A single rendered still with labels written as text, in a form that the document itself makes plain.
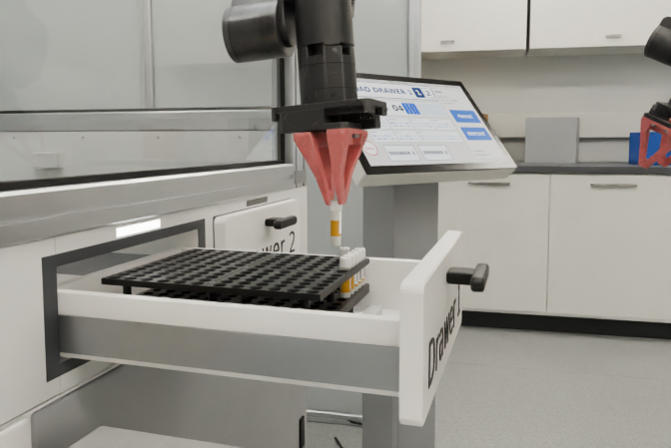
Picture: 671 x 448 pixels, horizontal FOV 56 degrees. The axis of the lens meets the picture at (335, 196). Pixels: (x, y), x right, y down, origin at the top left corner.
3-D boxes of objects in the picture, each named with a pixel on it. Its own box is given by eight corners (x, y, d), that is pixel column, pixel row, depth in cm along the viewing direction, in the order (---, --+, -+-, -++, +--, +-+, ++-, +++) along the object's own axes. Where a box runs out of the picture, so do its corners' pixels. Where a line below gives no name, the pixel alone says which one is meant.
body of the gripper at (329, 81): (369, 117, 58) (363, 36, 58) (270, 127, 62) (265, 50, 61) (388, 120, 64) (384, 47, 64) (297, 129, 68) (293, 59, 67)
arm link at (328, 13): (340, -24, 59) (356, -9, 64) (273, -13, 61) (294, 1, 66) (345, 51, 59) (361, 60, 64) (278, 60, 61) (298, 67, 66)
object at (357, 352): (444, 312, 73) (445, 260, 73) (401, 399, 49) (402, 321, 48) (145, 288, 85) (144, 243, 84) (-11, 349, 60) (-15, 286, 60)
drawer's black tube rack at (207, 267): (368, 313, 72) (369, 257, 71) (320, 366, 55) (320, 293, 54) (195, 299, 78) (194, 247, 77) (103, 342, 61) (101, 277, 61)
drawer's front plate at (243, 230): (300, 259, 114) (300, 199, 113) (226, 297, 86) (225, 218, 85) (291, 258, 114) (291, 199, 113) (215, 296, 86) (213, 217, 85)
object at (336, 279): (369, 263, 71) (369, 257, 71) (320, 301, 54) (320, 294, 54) (353, 262, 72) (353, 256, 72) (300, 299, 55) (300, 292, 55)
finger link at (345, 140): (351, 207, 59) (344, 106, 59) (283, 209, 62) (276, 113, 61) (373, 201, 65) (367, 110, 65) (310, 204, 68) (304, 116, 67)
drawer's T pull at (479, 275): (488, 276, 62) (489, 262, 62) (483, 293, 55) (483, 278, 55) (451, 273, 63) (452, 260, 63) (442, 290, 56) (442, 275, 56)
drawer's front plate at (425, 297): (461, 322, 74) (463, 229, 73) (421, 430, 47) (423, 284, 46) (446, 321, 75) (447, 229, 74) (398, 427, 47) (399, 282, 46)
